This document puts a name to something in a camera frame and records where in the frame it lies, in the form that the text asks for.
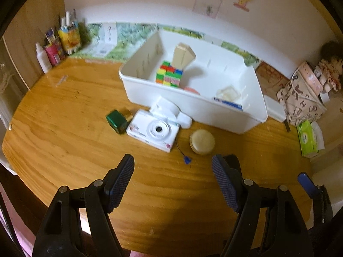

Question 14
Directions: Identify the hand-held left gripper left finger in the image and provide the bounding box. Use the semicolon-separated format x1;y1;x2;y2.
32;154;135;257

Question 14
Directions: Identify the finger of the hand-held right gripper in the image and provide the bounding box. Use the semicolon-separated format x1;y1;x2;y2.
297;172;334;225

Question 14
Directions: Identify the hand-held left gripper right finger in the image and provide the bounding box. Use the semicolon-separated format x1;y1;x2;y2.
212;154;314;257

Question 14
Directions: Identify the round beige compact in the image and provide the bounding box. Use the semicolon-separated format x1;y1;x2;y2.
189;129;215;155

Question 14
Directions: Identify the white compact camera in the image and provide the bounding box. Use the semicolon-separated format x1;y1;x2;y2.
126;109;193;166

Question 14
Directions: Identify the green perfume bottle gold cap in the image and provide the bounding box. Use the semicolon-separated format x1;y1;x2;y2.
106;108;134;135

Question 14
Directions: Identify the white plastic storage bin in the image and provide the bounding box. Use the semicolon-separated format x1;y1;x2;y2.
119;29;268;135

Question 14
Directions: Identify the blue and white box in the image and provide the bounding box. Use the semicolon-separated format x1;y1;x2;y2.
214;97;244;111

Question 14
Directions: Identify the clear spotted plastic bag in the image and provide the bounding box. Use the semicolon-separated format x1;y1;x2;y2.
216;85;242;103

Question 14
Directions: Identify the colourful puzzle cube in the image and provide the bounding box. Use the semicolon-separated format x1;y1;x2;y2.
155;60;184;89

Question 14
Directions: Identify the cream rectangular case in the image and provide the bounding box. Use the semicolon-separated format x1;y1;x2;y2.
171;43;197;70

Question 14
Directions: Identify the green tissue pack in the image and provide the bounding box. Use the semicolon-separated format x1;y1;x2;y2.
297;120;325;158

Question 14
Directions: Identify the beige printed fabric bag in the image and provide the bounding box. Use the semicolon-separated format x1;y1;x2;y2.
276;68;328;127

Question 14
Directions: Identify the brown printed paper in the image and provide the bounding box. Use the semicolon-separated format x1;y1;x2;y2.
255;61;292;99

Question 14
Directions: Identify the brown-haired cloth doll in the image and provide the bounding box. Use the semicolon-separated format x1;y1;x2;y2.
313;41;343;93

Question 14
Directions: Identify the pink tube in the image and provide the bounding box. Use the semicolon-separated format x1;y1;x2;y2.
44;41;66;67

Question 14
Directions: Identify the white carton box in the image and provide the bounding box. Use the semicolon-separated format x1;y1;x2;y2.
90;23;118;58

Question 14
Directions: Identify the green fruit poster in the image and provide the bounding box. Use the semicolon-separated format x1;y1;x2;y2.
68;21;260;66

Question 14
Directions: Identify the white squeeze bottle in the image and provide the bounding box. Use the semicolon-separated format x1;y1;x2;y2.
35;43;53;73

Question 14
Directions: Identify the yellow drink carton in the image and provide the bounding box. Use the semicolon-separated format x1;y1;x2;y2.
58;25;82;54

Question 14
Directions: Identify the cosmetic brushes holder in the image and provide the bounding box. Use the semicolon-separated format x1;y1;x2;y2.
57;9;79;33

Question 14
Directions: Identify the square clear wall hook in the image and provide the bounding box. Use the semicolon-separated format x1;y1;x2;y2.
192;0;223;19

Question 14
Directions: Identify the yellow bear wall sticker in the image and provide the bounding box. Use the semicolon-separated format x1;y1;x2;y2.
233;0;254;12

